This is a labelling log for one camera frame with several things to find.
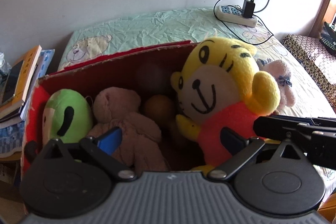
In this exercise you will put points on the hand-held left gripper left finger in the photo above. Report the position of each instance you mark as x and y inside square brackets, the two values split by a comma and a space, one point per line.
[110, 138]

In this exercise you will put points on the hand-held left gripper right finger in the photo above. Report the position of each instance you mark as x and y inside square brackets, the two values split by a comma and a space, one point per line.
[231, 140]

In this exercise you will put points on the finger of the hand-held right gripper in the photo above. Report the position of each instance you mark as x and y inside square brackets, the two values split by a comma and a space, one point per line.
[275, 127]

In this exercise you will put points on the brown teddy bear plush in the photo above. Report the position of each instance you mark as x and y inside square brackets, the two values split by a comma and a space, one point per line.
[136, 129]

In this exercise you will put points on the green plush toy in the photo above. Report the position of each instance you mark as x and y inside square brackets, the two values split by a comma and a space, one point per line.
[81, 108]

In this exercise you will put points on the yellow tiger plush toy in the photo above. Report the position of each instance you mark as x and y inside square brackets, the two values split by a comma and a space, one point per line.
[210, 87]

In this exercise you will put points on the red cardboard box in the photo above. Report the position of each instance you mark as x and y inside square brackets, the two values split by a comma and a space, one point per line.
[105, 71]

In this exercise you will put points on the pale pink bow plush toy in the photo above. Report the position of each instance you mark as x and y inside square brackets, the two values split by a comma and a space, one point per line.
[286, 92]

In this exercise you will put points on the orange ball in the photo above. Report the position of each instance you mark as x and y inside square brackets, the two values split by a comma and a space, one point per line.
[157, 108]

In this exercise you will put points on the dark ball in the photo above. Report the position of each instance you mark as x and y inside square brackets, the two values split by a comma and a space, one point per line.
[153, 77]

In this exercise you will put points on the stack of books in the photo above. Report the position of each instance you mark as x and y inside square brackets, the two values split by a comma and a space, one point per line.
[39, 87]

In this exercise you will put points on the yellow cover book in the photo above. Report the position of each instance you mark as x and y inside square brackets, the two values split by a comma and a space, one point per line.
[29, 71]

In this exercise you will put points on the dark green ridged object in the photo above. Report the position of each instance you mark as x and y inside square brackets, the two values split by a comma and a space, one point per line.
[329, 36]

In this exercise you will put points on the smartphone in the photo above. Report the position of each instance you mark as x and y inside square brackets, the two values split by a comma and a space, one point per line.
[11, 82]

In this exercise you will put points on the white power strip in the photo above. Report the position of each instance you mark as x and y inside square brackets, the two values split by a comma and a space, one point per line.
[228, 18]

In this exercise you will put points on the black charger adapter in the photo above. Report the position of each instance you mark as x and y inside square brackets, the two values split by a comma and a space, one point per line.
[248, 8]

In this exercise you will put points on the clear plastic bag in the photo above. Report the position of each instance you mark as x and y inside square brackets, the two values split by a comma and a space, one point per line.
[4, 63]

